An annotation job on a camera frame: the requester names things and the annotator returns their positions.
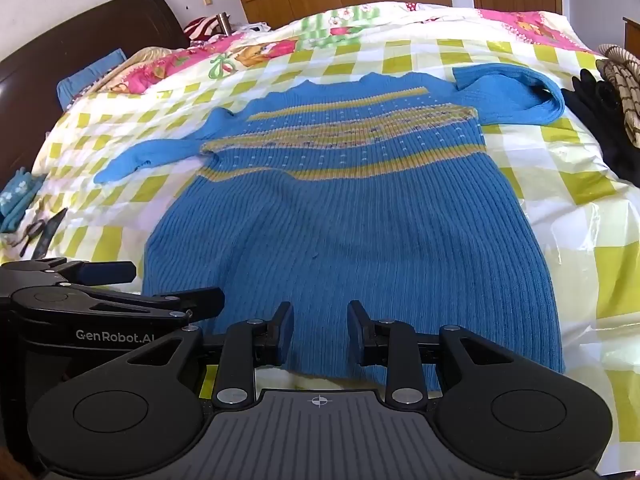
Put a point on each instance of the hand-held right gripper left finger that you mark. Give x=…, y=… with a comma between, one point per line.
x=285, y=335

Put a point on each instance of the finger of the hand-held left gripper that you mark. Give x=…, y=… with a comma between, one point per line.
x=125, y=306
x=107, y=271

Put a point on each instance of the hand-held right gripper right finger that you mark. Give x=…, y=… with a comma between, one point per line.
x=356, y=331

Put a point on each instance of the blue knit sweater yellow stripes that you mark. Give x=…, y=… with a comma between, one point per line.
x=350, y=220

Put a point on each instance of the black scissors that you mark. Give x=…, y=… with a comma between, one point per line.
x=47, y=232

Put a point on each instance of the teal floral cloth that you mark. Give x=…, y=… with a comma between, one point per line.
x=17, y=200

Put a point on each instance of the blue pillow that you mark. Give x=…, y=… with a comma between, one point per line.
x=85, y=80

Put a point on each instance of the dark wooden headboard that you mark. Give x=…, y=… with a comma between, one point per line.
x=75, y=40

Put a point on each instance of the yellow-green checked bedspread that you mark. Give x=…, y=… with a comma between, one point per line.
x=575, y=240

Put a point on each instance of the red striped cloth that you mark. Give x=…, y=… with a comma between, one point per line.
x=200, y=27

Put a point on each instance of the pink floral quilt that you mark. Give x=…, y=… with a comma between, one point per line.
x=260, y=52

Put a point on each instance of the metal flask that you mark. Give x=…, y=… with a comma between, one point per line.
x=223, y=22

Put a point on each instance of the white plastic bag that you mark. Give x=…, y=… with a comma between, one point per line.
x=252, y=28

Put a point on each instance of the black garment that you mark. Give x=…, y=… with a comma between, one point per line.
x=605, y=125

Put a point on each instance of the beige checked garment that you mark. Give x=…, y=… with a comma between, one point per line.
x=625, y=85

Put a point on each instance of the wooden side cabinet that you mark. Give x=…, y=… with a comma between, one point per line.
x=632, y=35

